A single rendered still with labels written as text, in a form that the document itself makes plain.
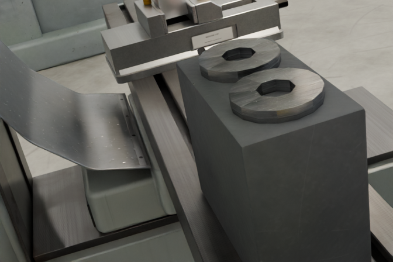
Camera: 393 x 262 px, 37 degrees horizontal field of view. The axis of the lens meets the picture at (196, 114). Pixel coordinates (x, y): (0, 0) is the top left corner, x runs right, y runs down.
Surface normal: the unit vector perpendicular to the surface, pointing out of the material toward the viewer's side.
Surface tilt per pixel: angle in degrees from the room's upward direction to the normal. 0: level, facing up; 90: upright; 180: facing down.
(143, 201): 90
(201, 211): 0
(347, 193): 90
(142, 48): 90
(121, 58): 90
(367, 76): 0
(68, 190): 0
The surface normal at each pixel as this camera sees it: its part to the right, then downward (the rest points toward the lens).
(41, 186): -0.17, -0.87
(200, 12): 0.29, 0.40
